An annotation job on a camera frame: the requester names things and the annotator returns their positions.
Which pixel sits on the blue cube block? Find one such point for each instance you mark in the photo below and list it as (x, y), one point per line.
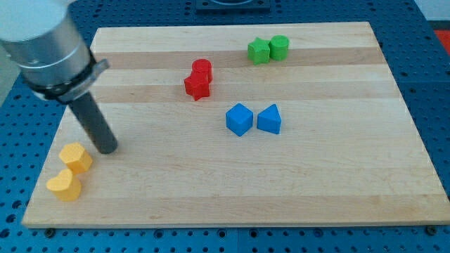
(239, 119)

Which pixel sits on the blue triangle block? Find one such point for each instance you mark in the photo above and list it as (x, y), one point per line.
(269, 120)

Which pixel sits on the yellow heart block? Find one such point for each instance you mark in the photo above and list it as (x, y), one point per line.
(65, 186)

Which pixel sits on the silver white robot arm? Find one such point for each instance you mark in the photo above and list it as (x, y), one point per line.
(42, 39)

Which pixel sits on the yellow pentagon block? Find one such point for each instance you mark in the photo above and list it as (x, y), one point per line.
(76, 158)

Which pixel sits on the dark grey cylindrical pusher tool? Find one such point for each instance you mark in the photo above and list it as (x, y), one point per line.
(94, 123)

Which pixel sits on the wooden board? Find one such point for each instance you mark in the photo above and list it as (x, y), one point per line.
(348, 153)

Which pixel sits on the red cylinder block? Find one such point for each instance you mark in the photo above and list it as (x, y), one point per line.
(202, 66)

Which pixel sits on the green star block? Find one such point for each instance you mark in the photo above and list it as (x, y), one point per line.
(258, 51)

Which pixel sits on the red star block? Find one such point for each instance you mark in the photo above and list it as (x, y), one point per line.
(197, 85)

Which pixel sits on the green cylinder block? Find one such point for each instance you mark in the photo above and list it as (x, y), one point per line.
(279, 47)

